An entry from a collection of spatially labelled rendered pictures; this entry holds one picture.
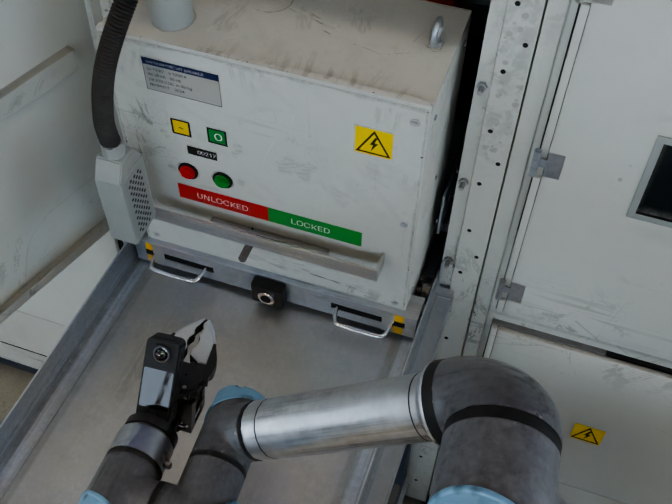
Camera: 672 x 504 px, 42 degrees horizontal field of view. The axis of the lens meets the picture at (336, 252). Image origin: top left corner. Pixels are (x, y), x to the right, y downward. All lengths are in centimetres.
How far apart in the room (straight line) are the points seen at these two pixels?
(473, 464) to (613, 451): 109
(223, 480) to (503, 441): 39
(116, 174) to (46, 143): 24
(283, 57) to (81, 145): 52
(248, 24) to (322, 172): 24
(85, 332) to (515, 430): 94
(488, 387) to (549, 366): 83
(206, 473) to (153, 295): 62
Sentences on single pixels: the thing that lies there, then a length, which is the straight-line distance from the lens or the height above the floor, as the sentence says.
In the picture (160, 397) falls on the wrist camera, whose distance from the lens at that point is 116.
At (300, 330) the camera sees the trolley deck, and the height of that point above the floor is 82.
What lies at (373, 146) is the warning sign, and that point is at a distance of 123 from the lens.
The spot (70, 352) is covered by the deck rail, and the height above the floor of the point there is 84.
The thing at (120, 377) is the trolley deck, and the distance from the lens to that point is 154.
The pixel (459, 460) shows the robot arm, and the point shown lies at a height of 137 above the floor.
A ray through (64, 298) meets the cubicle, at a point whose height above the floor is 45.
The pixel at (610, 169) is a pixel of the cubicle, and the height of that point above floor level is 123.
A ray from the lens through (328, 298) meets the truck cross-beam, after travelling 154.
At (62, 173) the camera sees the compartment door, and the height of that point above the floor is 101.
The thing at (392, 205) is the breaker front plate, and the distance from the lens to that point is 131.
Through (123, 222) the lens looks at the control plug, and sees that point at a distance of 142.
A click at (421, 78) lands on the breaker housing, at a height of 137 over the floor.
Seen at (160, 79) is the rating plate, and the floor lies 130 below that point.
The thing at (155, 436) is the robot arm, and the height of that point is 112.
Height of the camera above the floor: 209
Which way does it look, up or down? 49 degrees down
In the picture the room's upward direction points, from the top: 3 degrees clockwise
